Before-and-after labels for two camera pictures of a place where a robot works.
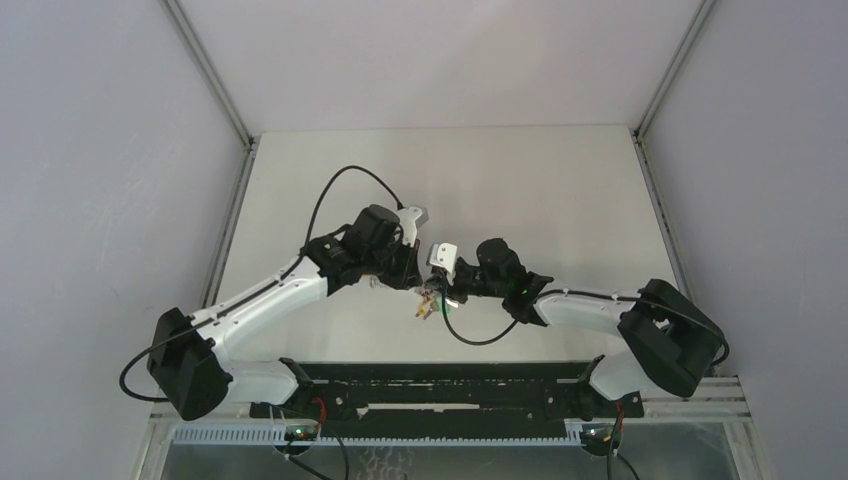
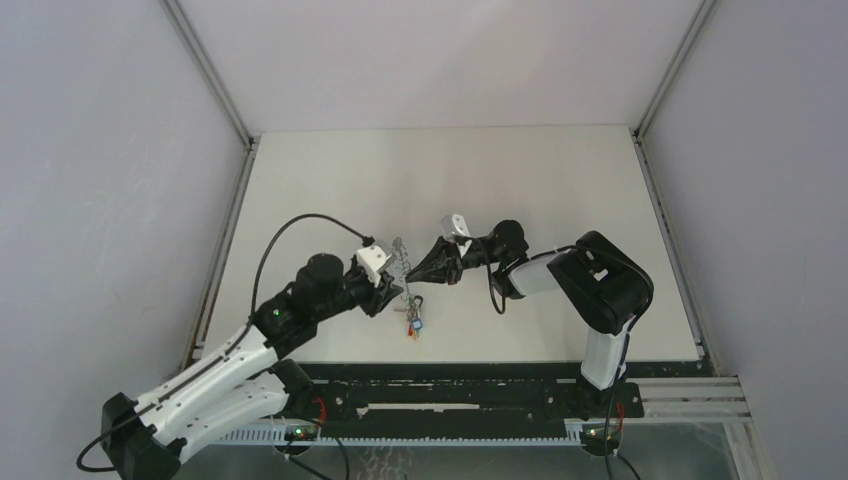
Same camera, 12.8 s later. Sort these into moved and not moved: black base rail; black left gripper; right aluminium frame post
Moved: black left gripper
Not moved: right aluminium frame post; black base rail
